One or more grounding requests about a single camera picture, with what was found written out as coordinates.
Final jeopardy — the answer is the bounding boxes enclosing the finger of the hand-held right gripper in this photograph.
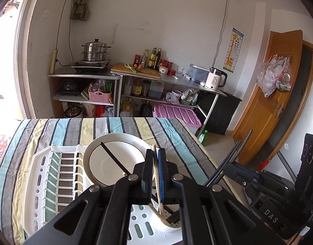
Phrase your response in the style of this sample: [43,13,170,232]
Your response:
[234,164,260,180]
[223,163,251,188]

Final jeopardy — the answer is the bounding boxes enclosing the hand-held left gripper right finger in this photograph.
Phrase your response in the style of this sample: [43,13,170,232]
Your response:
[158,148,284,245]

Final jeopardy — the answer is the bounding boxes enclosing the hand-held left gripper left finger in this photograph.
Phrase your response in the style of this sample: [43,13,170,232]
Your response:
[24,148,154,245]

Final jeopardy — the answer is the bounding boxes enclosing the light wooden chopstick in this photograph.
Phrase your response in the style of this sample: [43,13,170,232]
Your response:
[148,203,162,221]
[152,144,165,214]

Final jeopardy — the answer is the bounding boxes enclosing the black chopstick silver band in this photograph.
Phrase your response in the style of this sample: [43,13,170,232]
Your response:
[208,140,242,187]
[204,141,237,187]
[163,208,181,221]
[211,130,253,185]

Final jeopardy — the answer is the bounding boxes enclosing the white utensil holder cup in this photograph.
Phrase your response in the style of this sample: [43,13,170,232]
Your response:
[149,202,182,233]

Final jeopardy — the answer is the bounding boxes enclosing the white bowl with black rim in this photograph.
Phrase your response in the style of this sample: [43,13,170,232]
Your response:
[83,133,154,187]

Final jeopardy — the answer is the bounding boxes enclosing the green plastic bottle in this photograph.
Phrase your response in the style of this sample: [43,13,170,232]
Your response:
[198,130,209,146]

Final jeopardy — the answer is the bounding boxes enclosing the wooden door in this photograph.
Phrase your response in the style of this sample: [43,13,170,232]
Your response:
[232,30,313,166]

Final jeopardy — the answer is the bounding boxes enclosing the storage box pink lid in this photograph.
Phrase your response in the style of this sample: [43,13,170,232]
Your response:
[153,103,203,134]

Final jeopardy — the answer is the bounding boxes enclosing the black cabinet cover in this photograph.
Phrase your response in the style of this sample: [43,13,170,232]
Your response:
[197,91,241,135]

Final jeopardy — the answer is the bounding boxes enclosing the large dark liquid bottle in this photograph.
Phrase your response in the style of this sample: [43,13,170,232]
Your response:
[140,100,153,118]

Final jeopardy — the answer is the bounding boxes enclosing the yellow cooking oil bottle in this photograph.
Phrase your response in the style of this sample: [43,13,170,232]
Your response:
[121,99,134,118]

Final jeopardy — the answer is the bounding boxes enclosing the clear plastic bag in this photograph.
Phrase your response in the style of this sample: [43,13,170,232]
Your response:
[166,92,180,105]

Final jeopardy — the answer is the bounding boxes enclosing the green white food bags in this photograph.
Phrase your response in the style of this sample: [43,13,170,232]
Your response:
[182,88,199,106]

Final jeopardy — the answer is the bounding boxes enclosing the grey jerry can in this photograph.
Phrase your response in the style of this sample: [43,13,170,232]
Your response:
[149,81,164,99]

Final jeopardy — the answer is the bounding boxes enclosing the dark tumbler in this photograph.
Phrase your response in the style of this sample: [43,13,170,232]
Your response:
[142,80,152,97]

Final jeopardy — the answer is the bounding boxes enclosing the brown sauce bottle red label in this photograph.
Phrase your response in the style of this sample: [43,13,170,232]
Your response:
[132,78,143,97]

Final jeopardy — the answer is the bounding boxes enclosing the white plastic jug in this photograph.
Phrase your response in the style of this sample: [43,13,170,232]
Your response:
[123,77,133,96]

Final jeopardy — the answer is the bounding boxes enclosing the long metal shelf table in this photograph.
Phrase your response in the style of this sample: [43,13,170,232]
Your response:
[118,70,227,138]

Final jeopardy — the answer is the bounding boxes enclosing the white electric kettle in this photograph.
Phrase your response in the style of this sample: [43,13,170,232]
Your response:
[205,67,228,91]

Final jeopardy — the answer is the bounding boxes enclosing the pink plastic basket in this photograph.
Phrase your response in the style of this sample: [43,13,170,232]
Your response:
[88,84,113,104]

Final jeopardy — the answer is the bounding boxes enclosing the hanging plastic bags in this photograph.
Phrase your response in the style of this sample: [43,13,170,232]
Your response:
[256,55,292,97]

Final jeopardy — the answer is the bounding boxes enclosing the steel pot glass lid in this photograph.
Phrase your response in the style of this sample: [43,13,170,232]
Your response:
[64,105,83,118]

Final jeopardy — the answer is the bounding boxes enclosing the wooden cutting board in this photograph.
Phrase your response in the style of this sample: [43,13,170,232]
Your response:
[111,63,161,79]

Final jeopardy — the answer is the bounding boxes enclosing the striped tablecloth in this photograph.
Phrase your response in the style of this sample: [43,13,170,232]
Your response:
[0,117,239,245]

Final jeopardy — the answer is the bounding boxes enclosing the clear container blue lid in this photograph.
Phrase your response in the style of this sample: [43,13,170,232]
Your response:
[189,64,210,82]

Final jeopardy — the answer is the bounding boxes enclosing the green onion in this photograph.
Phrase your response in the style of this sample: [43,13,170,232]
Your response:
[124,63,147,73]

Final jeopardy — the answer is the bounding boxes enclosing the dark sauce bottle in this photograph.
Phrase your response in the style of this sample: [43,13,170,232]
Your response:
[154,48,162,70]

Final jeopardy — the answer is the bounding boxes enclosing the dark bottle yellow label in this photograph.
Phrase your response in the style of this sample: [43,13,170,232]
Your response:
[148,47,157,69]

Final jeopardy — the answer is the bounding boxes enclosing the white plastic dish rack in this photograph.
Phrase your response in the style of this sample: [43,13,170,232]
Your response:
[23,144,184,245]

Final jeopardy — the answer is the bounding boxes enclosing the black kitchen appliance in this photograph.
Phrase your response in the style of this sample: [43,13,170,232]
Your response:
[57,80,79,96]

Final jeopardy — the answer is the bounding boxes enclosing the metal stove shelf table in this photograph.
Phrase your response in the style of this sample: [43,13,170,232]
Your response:
[48,69,121,119]

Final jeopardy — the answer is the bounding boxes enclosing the black induction cooktop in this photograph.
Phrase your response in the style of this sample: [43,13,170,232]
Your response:
[71,59,112,72]

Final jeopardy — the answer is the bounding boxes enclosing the stainless steel steamer pot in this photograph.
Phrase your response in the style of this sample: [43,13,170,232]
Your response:
[81,39,111,62]

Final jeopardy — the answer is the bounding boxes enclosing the red patterned cloth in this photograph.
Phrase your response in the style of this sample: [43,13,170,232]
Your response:
[0,134,13,166]

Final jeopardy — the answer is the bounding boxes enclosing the beige power strip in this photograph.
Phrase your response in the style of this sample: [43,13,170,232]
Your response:
[51,48,58,74]

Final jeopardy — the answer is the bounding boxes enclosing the green hanging cloth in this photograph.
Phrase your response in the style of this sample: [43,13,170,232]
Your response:
[70,0,93,21]

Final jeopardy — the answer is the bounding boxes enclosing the brass door handle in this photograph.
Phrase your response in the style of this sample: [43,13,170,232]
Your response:
[272,103,284,118]

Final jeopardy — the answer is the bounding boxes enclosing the giraffe wall poster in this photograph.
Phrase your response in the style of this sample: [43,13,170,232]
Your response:
[223,28,244,72]

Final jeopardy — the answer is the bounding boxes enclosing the sliding glass door frame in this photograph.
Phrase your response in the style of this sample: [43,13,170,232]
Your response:
[14,0,37,119]

